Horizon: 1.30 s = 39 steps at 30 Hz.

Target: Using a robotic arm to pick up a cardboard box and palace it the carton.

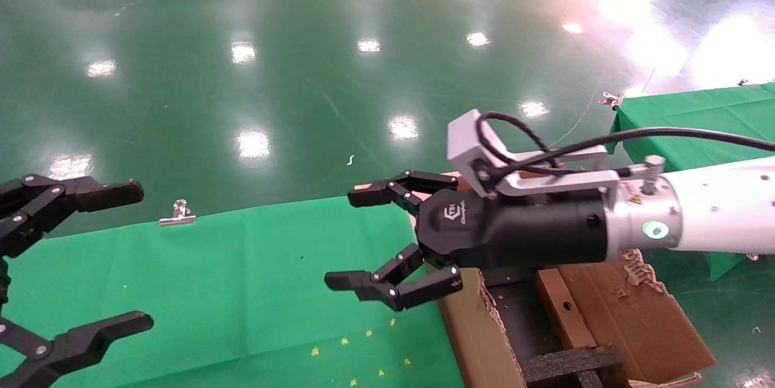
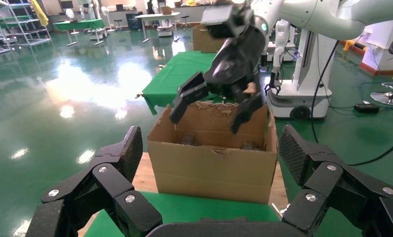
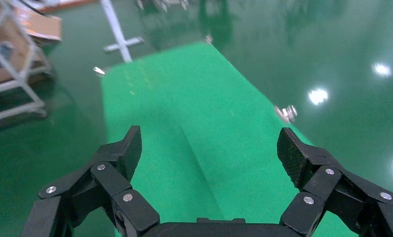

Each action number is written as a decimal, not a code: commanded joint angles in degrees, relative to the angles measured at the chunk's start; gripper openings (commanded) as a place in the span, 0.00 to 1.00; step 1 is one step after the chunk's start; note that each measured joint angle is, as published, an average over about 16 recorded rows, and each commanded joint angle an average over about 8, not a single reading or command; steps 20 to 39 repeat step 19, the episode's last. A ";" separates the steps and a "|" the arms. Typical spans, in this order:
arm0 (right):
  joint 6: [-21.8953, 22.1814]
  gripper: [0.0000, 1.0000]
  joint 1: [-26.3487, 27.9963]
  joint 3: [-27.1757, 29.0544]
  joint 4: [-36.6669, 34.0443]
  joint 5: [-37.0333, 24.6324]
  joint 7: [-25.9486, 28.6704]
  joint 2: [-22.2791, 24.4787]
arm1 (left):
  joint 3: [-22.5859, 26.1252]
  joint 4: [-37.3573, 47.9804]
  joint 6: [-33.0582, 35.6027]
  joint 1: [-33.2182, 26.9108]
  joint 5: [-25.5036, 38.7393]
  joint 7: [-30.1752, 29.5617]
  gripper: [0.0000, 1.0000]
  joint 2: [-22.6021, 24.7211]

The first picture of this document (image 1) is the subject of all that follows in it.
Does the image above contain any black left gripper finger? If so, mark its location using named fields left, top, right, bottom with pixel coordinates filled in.
left=0, top=311, right=154, bottom=388
left=0, top=175, right=145, bottom=258

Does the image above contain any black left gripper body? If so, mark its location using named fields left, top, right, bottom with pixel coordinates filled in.
left=0, top=258, right=12, bottom=316

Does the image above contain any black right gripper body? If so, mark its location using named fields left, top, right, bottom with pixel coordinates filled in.
left=415, top=185, right=610, bottom=271

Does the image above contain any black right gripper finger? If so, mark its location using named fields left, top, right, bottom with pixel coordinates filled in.
left=324, top=243, right=464, bottom=312
left=348, top=170, right=461, bottom=216

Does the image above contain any small brown cardboard box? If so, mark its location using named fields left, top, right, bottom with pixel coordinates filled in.
left=536, top=267, right=600, bottom=352

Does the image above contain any open brown cardboard carton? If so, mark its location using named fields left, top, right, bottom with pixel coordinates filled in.
left=436, top=249, right=716, bottom=388

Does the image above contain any black foam insert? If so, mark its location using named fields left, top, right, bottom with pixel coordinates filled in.
left=521, top=346, right=624, bottom=388

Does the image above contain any green tablecloth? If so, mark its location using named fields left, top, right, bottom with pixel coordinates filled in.
left=608, top=82, right=775, bottom=281
left=0, top=194, right=464, bottom=388

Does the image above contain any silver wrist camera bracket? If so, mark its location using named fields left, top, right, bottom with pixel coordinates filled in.
left=447, top=108, right=621, bottom=198

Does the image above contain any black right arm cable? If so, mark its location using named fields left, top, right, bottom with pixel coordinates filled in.
left=475, top=111, right=775, bottom=178

